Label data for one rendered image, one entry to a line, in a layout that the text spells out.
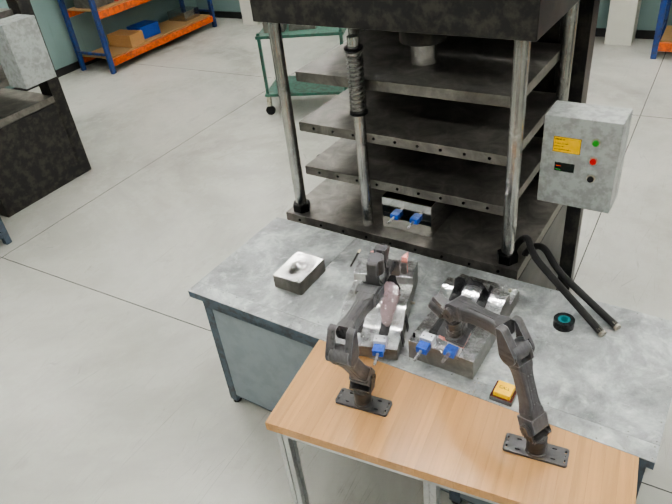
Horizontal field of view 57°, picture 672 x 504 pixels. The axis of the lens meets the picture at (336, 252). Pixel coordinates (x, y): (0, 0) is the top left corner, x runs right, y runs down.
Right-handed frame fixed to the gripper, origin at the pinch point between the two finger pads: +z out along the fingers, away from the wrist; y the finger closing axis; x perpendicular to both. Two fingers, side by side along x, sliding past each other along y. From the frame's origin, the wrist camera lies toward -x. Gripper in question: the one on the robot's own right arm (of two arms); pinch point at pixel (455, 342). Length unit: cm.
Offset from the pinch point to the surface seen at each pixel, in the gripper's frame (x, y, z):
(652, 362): -31, -63, 18
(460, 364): 4.4, -3.9, 6.7
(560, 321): -33.9, -28.1, 20.4
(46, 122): -89, 437, 129
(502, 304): -26.5, -7.2, 10.3
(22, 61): -98, 420, 65
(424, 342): 3.3, 10.9, 4.0
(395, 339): 4.6, 23.3, 10.4
